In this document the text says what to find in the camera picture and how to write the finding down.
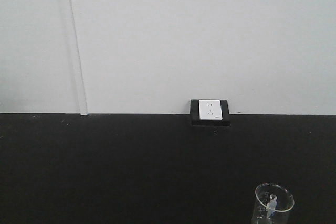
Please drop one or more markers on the clear glass beaker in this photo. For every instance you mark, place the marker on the clear glass beaker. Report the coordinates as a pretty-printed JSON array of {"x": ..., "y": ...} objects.
[{"x": 272, "y": 205}]

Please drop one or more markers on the white wall socket black box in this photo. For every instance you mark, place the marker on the white wall socket black box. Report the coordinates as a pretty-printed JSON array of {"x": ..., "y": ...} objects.
[{"x": 212, "y": 113}]

